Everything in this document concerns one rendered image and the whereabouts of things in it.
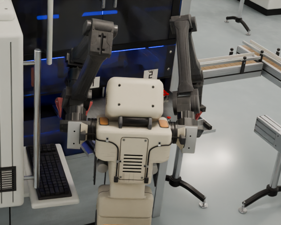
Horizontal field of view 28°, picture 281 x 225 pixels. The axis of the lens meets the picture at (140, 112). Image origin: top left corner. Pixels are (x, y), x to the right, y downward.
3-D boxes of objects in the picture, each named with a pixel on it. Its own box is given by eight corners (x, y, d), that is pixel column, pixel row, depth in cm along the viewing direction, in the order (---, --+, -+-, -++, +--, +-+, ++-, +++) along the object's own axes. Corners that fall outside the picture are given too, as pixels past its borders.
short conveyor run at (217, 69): (168, 92, 322) (172, 67, 314) (155, 80, 334) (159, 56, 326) (262, 77, 353) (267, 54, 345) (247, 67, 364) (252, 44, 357)
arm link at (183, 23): (166, 8, 231) (190, 5, 229) (171, 20, 244) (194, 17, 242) (172, 113, 221) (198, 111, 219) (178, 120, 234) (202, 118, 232)
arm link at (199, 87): (190, 83, 270) (202, 84, 269) (192, 79, 276) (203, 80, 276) (189, 97, 272) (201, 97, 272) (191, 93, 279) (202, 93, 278)
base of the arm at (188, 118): (173, 128, 213) (204, 129, 214) (172, 109, 216) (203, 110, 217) (169, 136, 221) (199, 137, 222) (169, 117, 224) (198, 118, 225)
